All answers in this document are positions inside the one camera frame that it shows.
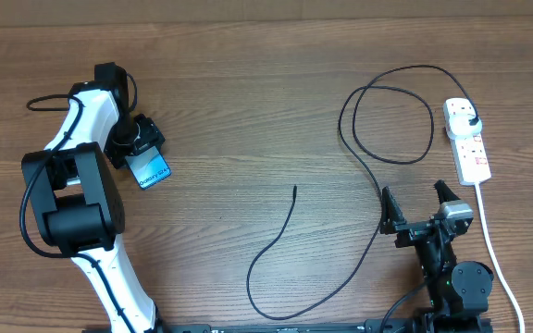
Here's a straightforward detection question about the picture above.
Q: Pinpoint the black charging cable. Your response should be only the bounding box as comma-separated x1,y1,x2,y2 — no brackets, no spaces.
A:
246,64,482,322

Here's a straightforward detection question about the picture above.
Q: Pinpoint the white power strip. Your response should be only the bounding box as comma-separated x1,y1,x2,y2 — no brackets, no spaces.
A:
442,98,491,186

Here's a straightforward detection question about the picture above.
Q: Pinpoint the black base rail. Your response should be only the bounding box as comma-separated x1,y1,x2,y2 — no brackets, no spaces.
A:
81,318,494,333

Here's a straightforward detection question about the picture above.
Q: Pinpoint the white charger plug adapter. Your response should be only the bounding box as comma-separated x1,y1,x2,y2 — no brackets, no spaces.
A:
446,116,483,140

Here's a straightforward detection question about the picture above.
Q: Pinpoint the white power strip cord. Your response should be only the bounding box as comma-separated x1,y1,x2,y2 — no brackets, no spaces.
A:
473,182,527,333

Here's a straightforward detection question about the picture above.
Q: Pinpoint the Samsung Galaxy smartphone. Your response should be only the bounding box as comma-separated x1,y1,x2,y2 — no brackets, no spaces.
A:
126,147,171,190

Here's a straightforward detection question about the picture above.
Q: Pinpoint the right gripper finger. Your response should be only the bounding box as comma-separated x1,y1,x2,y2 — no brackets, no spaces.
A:
434,179,460,204
379,187,407,234

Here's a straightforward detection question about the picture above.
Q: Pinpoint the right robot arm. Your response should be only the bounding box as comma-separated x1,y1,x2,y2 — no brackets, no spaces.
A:
369,180,494,332

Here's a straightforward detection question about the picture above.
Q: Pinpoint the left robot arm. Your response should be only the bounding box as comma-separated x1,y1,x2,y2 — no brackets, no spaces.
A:
19,62,171,332

